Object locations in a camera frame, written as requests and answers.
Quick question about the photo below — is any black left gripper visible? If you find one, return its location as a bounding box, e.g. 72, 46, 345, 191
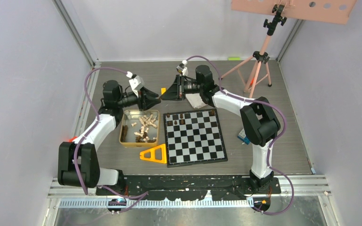
117, 87, 161, 112

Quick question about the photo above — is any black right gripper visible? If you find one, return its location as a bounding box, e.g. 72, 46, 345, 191
162, 74, 204, 102

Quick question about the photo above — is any tin lid with bears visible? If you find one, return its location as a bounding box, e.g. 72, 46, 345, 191
186, 93, 207, 109

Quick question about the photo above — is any gold tin box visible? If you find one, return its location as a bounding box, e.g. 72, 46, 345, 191
119, 109, 160, 148

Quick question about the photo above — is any black white folding chessboard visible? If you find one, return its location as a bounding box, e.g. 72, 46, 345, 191
163, 108, 228, 168

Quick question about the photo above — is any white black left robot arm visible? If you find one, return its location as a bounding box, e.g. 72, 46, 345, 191
58, 80, 161, 195

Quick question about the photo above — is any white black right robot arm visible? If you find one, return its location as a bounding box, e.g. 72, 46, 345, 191
160, 65, 280, 193

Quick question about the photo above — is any small green block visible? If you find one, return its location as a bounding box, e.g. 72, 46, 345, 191
227, 57, 241, 61

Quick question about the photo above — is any blue white lego block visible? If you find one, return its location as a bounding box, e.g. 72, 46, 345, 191
237, 129, 250, 145

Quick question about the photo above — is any pink tripod music stand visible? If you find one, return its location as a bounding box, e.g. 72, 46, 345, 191
220, 0, 357, 98

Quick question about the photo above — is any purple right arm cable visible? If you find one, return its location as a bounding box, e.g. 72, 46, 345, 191
185, 55, 295, 217

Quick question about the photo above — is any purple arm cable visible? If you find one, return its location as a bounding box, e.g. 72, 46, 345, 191
73, 67, 150, 214
185, 55, 295, 217

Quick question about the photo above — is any yellow triangular toy frame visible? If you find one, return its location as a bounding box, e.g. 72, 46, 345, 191
140, 144, 167, 164

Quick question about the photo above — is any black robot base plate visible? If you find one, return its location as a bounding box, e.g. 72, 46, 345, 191
110, 175, 281, 201

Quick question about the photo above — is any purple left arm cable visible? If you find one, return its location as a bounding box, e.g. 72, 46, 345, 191
73, 67, 150, 214

